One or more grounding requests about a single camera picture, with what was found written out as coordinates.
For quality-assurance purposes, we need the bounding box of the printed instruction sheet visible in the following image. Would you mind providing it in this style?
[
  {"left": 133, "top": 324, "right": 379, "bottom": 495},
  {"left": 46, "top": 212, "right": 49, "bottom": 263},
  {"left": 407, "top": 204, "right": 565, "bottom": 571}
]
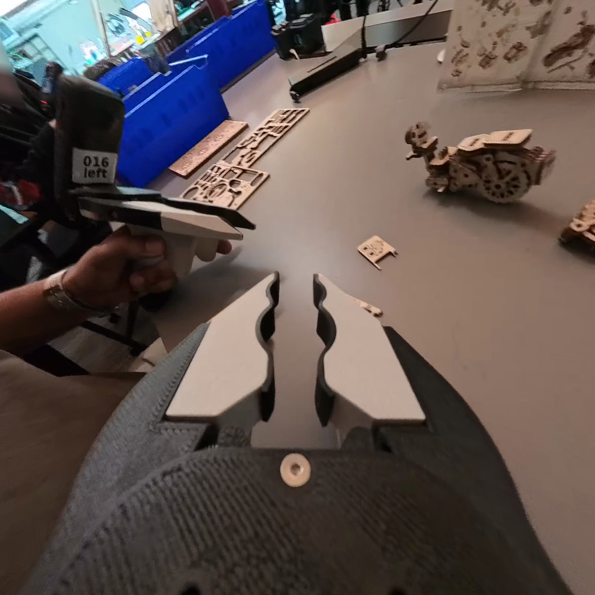
[{"left": 437, "top": 0, "right": 595, "bottom": 92}]

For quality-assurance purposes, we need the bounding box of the metal wristwatch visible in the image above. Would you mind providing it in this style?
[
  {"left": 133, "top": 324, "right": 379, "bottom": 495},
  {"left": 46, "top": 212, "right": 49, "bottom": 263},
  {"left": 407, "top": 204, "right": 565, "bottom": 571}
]
[{"left": 43, "top": 269, "right": 119, "bottom": 322}]

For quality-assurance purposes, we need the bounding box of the person's brown clothing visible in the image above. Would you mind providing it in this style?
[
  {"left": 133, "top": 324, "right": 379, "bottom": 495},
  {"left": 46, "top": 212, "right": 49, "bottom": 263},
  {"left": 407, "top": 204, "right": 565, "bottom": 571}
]
[{"left": 0, "top": 349, "right": 156, "bottom": 595}]

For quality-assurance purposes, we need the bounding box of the grey flat panel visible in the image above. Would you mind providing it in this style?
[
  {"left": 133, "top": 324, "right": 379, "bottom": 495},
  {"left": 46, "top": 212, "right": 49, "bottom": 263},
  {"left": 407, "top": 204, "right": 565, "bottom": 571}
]
[{"left": 321, "top": 0, "right": 454, "bottom": 53}]

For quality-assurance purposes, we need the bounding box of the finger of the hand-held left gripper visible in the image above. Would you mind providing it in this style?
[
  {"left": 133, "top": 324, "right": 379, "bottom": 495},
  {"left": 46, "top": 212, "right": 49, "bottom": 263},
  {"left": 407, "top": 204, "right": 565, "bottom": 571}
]
[
  {"left": 78, "top": 187, "right": 257, "bottom": 230},
  {"left": 78, "top": 205, "right": 244, "bottom": 241}
]

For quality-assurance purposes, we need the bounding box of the black box device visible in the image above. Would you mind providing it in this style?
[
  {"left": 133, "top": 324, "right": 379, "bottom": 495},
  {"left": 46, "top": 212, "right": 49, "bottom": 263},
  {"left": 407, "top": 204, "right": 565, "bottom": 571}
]
[{"left": 271, "top": 13, "right": 326, "bottom": 60}]

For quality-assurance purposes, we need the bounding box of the punched-out wooden parts sheet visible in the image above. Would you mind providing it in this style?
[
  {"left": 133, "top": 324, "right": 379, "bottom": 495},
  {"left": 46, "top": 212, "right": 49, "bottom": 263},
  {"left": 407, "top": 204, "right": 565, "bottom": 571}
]
[
  {"left": 222, "top": 108, "right": 310, "bottom": 171},
  {"left": 179, "top": 162, "right": 271, "bottom": 211}
]

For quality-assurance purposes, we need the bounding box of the wooden motorcycle model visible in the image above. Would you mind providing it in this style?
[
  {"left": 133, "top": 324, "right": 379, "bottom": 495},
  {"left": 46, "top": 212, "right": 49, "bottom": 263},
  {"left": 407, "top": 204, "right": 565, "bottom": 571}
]
[{"left": 405, "top": 122, "right": 557, "bottom": 205}]

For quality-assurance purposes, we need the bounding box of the grey desk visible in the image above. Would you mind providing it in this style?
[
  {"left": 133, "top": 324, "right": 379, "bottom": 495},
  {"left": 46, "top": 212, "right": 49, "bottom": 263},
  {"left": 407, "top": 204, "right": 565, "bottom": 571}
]
[{"left": 139, "top": 0, "right": 595, "bottom": 595}]

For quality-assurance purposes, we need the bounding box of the small wooden model assembly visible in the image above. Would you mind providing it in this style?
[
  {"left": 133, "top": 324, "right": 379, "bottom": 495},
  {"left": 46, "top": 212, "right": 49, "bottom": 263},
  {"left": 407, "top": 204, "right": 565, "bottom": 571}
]
[{"left": 558, "top": 200, "right": 595, "bottom": 254}]

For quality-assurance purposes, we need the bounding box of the large blue plastic bin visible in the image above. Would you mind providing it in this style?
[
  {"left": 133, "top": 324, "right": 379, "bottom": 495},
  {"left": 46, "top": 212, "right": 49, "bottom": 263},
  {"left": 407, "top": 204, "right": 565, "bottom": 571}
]
[{"left": 115, "top": 64, "right": 230, "bottom": 187}]

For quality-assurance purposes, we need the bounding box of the person's left hand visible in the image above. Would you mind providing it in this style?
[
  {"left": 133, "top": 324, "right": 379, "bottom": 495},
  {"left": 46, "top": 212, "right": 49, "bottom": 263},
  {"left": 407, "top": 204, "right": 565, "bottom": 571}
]
[{"left": 63, "top": 231, "right": 179, "bottom": 307}]

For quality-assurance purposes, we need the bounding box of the long black bar device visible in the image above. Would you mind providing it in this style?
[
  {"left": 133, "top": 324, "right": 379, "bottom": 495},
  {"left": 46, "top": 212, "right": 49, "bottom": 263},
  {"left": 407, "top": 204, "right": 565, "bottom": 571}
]
[{"left": 288, "top": 46, "right": 369, "bottom": 103}]

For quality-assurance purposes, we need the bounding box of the small wooden parts card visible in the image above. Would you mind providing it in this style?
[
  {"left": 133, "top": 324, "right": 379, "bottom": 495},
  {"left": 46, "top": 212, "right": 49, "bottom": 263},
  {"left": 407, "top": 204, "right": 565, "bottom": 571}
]
[{"left": 357, "top": 235, "right": 399, "bottom": 271}]

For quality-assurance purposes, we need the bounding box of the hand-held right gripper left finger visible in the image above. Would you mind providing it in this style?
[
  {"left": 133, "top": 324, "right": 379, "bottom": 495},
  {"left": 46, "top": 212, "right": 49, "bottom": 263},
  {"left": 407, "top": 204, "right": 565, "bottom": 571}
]
[{"left": 165, "top": 272, "right": 280, "bottom": 437}]

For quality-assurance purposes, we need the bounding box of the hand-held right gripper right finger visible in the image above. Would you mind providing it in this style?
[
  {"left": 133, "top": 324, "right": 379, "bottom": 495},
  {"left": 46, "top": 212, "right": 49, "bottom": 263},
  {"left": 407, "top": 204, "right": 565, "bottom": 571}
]
[{"left": 313, "top": 273, "right": 427, "bottom": 438}]

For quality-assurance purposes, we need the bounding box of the brown wooden parts board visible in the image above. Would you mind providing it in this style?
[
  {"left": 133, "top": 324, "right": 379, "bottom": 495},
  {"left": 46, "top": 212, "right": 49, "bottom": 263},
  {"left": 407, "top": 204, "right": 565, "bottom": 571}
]
[{"left": 168, "top": 120, "right": 249, "bottom": 178}]

